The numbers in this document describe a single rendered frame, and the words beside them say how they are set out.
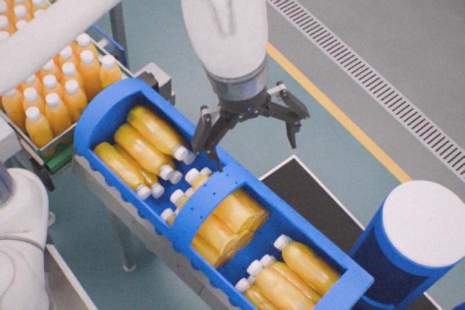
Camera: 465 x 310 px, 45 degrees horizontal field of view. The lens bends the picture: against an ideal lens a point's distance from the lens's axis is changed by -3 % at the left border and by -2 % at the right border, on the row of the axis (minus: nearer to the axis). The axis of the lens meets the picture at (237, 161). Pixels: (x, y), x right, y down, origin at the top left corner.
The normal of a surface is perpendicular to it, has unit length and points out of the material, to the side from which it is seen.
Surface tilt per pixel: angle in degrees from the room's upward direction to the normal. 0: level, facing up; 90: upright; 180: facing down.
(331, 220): 0
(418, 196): 0
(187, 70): 0
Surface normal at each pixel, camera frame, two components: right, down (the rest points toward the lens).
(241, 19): 0.50, 0.63
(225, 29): 0.07, 0.76
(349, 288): 0.21, -0.62
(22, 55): 0.37, 0.10
